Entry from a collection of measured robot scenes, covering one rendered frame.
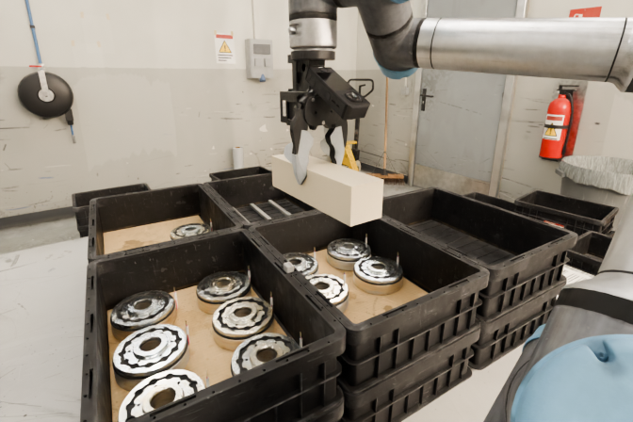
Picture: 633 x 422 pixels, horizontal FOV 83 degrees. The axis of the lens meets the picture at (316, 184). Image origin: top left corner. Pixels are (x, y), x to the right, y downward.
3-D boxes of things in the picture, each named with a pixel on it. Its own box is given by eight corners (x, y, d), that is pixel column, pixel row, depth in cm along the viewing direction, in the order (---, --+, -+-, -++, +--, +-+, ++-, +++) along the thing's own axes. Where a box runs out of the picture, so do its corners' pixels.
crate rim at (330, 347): (351, 349, 47) (351, 334, 46) (83, 474, 32) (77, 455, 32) (246, 236, 80) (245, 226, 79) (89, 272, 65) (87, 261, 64)
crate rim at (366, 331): (492, 284, 62) (495, 272, 61) (351, 349, 47) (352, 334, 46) (354, 211, 94) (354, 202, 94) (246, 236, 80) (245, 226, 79)
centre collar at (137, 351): (172, 349, 53) (171, 346, 53) (136, 365, 50) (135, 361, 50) (164, 331, 57) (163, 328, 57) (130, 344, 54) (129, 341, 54)
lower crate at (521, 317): (559, 325, 82) (570, 279, 79) (477, 379, 68) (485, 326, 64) (427, 253, 115) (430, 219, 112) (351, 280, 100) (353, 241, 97)
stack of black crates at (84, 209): (154, 245, 242) (146, 182, 229) (165, 264, 218) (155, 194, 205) (86, 262, 221) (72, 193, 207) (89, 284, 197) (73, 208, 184)
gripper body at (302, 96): (315, 122, 66) (315, 54, 63) (344, 128, 59) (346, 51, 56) (279, 125, 62) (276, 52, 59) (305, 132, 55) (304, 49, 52)
